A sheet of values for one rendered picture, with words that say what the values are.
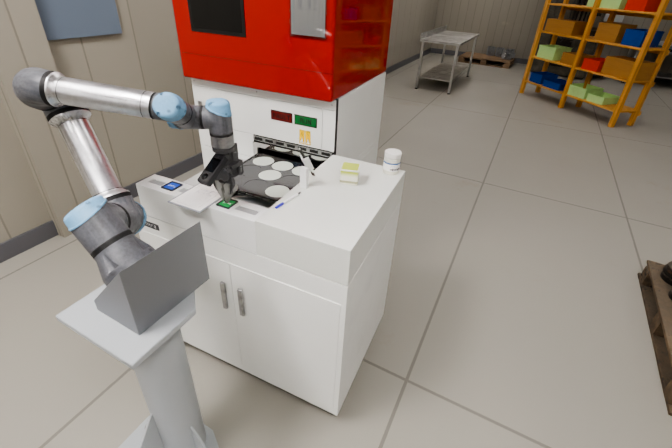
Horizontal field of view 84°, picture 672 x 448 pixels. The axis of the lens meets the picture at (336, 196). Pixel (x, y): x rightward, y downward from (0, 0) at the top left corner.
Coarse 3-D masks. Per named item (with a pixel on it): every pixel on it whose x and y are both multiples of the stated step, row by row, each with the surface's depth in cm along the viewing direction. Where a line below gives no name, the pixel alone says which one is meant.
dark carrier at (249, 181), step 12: (264, 156) 184; (252, 168) 172; (264, 168) 173; (240, 180) 162; (252, 180) 162; (264, 180) 163; (276, 180) 163; (288, 180) 164; (252, 192) 153; (264, 192) 154
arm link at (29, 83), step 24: (24, 72) 100; (48, 72) 100; (24, 96) 100; (48, 96) 99; (72, 96) 100; (96, 96) 100; (120, 96) 101; (144, 96) 101; (168, 96) 100; (168, 120) 103
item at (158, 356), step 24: (72, 312) 106; (96, 312) 107; (168, 312) 108; (192, 312) 108; (96, 336) 100; (120, 336) 100; (144, 336) 100; (168, 336) 102; (120, 360) 95; (144, 360) 113; (168, 360) 117; (144, 384) 120; (168, 384) 121; (192, 384) 134; (168, 408) 127; (192, 408) 136; (144, 432) 129; (168, 432) 133; (192, 432) 139
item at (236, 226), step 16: (160, 176) 149; (144, 192) 143; (160, 192) 139; (176, 192) 139; (144, 208) 148; (160, 208) 144; (176, 208) 139; (208, 208) 132; (224, 208) 131; (240, 208) 132; (256, 208) 132; (176, 224) 144; (192, 224) 140; (208, 224) 136; (224, 224) 132; (240, 224) 128; (224, 240) 136; (240, 240) 132
